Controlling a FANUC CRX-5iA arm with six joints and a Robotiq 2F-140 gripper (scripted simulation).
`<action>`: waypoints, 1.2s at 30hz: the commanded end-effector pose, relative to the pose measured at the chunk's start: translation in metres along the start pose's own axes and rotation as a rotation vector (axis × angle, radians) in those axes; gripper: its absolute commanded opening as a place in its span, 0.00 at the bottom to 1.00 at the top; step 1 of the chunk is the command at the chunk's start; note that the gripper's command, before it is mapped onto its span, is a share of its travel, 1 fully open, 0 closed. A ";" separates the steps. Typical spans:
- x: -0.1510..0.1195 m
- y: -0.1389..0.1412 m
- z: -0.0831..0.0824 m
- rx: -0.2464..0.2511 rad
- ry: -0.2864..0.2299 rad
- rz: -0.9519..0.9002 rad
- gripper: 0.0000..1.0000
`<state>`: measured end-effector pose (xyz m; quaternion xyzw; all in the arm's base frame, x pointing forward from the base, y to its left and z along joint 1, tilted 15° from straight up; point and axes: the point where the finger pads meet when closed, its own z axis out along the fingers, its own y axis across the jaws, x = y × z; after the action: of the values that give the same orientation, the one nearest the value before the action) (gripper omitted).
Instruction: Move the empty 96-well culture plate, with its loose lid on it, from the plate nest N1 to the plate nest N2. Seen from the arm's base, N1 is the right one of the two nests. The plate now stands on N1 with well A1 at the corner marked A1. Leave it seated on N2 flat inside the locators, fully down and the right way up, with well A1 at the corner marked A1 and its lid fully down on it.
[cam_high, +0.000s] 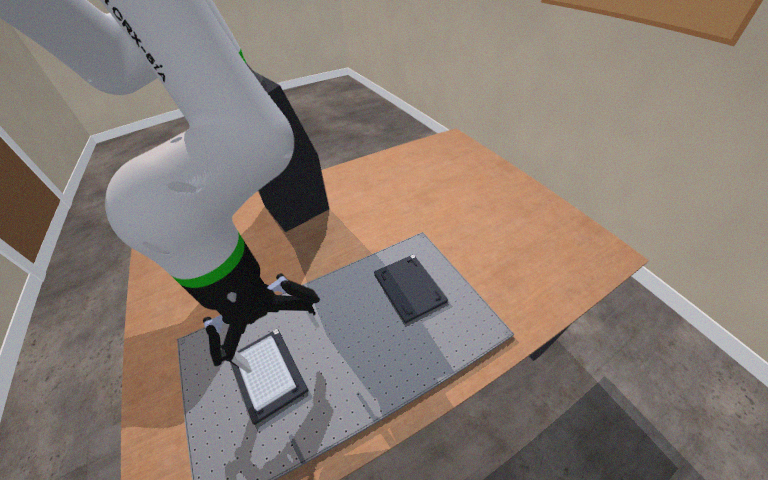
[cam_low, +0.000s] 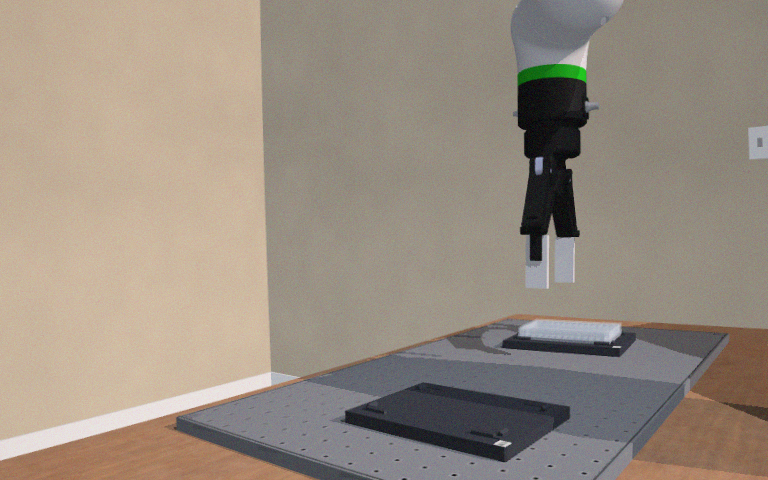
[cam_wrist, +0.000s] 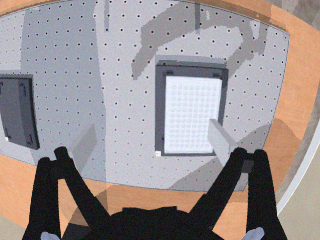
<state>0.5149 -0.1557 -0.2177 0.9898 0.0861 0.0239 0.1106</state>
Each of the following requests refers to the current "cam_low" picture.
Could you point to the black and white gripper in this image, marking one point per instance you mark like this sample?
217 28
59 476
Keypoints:
548 147

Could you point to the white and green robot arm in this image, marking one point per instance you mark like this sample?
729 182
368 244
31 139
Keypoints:
551 39

